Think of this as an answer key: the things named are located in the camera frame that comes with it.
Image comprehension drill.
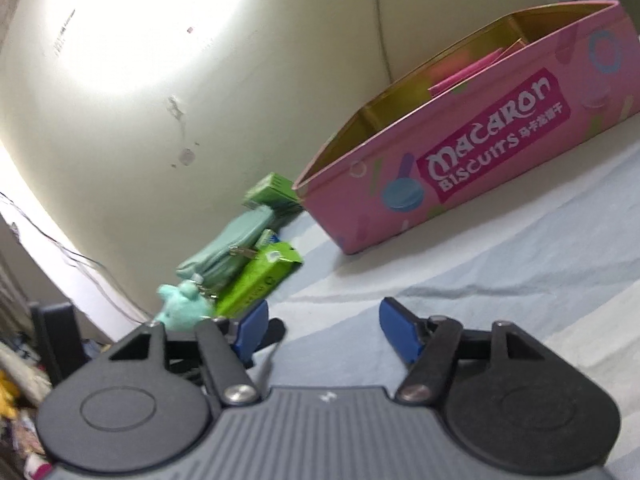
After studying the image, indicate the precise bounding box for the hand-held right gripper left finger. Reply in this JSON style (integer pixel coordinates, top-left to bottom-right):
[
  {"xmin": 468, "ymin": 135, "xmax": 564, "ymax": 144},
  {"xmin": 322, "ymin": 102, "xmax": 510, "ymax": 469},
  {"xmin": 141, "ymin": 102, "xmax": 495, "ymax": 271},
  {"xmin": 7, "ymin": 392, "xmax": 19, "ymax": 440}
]
[{"xmin": 109, "ymin": 300, "xmax": 268, "ymax": 407}]

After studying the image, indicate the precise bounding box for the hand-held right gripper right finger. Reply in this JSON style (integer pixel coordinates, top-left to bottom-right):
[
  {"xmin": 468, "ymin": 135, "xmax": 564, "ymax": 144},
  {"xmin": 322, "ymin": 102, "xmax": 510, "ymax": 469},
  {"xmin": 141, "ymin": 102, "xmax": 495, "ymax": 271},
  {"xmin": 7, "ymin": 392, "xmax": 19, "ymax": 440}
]
[{"xmin": 379, "ymin": 297, "xmax": 543, "ymax": 405}]

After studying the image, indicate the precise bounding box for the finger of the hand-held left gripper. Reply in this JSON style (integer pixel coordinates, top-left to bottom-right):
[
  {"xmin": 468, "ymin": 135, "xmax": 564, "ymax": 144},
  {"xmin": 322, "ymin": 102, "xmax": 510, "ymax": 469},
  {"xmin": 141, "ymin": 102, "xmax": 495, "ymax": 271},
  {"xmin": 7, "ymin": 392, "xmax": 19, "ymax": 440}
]
[{"xmin": 247, "ymin": 317, "xmax": 287, "ymax": 361}]

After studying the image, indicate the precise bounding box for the bright green toothpaste box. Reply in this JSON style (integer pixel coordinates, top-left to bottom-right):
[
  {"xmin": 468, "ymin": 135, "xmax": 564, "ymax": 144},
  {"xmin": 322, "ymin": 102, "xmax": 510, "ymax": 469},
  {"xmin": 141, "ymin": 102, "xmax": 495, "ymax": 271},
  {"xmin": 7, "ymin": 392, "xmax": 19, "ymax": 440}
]
[{"xmin": 214, "ymin": 230, "xmax": 304, "ymax": 318}]

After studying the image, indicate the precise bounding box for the teal plush toy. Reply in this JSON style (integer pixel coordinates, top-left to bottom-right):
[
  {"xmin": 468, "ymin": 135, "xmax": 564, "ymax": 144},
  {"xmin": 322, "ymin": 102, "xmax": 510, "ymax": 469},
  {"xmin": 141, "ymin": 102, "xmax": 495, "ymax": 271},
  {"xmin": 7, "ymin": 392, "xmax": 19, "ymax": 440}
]
[{"xmin": 156, "ymin": 280, "xmax": 217, "ymax": 333}]

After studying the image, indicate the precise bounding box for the teal pencil case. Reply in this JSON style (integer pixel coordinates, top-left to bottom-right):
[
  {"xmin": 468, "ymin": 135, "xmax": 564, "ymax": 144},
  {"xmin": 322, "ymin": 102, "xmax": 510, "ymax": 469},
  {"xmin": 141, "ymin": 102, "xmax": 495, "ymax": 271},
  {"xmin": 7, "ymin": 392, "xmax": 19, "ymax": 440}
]
[{"xmin": 176, "ymin": 206, "xmax": 281, "ymax": 293}]

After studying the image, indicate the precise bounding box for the dark green carton box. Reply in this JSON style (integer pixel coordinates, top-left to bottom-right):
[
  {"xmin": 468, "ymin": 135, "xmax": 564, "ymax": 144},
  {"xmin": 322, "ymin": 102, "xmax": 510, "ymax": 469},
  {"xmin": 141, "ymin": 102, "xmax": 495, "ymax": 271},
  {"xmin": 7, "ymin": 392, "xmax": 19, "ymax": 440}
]
[{"xmin": 243, "ymin": 172, "xmax": 304, "ymax": 218}]

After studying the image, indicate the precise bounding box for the pink biscuit tin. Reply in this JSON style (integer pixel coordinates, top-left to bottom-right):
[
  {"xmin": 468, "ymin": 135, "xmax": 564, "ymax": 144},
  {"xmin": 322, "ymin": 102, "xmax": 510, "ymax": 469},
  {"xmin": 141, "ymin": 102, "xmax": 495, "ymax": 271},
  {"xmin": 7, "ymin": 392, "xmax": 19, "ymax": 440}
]
[{"xmin": 292, "ymin": 0, "xmax": 640, "ymax": 256}]

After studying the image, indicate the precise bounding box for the black rectangular device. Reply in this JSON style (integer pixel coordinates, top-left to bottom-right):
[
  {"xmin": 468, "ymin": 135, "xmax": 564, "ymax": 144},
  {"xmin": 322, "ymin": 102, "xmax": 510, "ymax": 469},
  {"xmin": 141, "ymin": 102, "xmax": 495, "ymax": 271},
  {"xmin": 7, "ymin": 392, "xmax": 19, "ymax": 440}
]
[{"xmin": 30, "ymin": 302, "xmax": 88, "ymax": 386}]

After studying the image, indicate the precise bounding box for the yellow soft object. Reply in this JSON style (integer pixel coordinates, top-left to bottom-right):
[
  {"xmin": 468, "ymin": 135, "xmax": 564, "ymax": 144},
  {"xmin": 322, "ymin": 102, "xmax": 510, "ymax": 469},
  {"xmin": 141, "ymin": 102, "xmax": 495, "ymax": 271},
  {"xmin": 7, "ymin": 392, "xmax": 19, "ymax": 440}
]
[{"xmin": 0, "ymin": 370, "xmax": 23, "ymax": 418}]

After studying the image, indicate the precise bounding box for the thin dark wall cable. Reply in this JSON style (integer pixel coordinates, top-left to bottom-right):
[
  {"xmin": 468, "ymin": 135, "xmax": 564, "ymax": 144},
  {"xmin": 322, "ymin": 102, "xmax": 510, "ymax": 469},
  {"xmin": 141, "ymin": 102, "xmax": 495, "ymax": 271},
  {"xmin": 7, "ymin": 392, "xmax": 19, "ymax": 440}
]
[{"xmin": 0, "ymin": 192, "xmax": 151, "ymax": 321}]

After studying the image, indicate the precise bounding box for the white power cable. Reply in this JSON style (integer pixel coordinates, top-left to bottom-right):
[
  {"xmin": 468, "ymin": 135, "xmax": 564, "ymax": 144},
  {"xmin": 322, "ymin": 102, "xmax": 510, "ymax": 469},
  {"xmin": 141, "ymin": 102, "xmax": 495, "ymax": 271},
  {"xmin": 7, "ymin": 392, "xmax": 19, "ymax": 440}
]
[{"xmin": 372, "ymin": 0, "xmax": 394, "ymax": 83}]

